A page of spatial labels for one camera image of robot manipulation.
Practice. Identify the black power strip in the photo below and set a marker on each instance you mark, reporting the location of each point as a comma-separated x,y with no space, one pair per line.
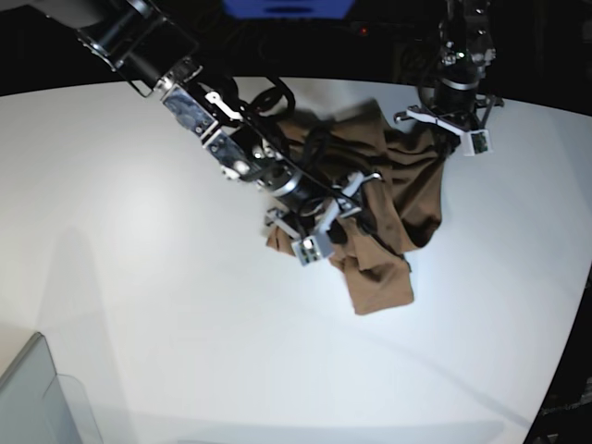
393,30

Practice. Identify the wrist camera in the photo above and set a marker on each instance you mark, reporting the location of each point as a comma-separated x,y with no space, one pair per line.
313,248
476,142

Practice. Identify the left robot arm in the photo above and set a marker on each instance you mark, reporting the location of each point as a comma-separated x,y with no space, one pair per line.
449,101

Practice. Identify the brown t-shirt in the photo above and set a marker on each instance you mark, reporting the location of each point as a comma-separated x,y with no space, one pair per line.
402,206

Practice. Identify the blue bin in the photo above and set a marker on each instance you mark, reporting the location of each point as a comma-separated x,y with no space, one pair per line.
288,9

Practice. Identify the grey plastic tray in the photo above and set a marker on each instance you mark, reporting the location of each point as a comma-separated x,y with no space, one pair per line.
40,405

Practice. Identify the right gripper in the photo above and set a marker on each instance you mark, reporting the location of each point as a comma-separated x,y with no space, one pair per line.
307,211

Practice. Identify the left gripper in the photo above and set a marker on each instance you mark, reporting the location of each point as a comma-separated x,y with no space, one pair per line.
456,123

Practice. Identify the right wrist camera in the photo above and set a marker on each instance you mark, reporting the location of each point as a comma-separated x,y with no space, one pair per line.
313,248

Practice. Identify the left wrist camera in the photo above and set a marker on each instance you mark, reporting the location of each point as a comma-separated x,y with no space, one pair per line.
476,142

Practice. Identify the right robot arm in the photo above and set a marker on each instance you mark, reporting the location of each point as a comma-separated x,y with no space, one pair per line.
153,54

